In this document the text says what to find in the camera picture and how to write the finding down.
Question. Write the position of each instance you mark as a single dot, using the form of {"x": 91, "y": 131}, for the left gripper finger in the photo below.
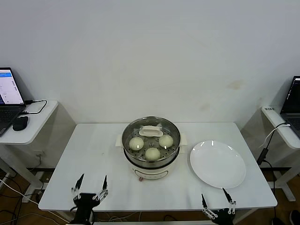
{"x": 104, "y": 184}
{"x": 79, "y": 182}

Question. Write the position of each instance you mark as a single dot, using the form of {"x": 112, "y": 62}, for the white electric cooker base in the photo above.
{"x": 152, "y": 172}

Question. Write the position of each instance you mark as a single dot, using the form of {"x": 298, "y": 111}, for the laptop with dark screen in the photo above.
{"x": 290, "y": 98}

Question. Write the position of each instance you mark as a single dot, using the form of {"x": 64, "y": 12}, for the white round plate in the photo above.
{"x": 215, "y": 164}

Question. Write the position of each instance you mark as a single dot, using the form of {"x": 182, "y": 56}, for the black shoe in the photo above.
{"x": 294, "y": 215}
{"x": 277, "y": 221}

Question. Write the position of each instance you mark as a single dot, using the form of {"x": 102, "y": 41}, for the laptop with white screen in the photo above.
{"x": 9, "y": 112}

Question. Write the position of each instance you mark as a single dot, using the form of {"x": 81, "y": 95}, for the white wall socket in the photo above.
{"x": 39, "y": 154}

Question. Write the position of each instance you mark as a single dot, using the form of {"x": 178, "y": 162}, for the white desk with mouse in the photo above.
{"x": 35, "y": 126}

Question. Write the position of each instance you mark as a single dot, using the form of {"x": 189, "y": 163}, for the white desk with label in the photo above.
{"x": 284, "y": 138}

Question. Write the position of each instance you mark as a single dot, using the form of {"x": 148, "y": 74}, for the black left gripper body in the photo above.
{"x": 84, "y": 205}

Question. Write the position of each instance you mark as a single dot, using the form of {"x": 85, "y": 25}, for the black computer mouse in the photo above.
{"x": 20, "y": 123}

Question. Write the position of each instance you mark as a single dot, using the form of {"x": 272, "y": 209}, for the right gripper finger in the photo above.
{"x": 227, "y": 195}
{"x": 204, "y": 202}

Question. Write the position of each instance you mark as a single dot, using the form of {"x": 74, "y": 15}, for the round glass pot lid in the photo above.
{"x": 151, "y": 131}

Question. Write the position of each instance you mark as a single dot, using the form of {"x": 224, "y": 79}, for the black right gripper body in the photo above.
{"x": 223, "y": 216}

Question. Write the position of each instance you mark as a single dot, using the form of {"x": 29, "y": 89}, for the perforated steel steamer basket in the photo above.
{"x": 131, "y": 161}

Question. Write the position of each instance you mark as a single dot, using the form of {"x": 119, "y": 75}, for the white steamed baozi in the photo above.
{"x": 166, "y": 141}
{"x": 136, "y": 143}
{"x": 152, "y": 154}

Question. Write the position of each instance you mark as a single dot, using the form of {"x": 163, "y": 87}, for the white table frame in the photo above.
{"x": 159, "y": 222}

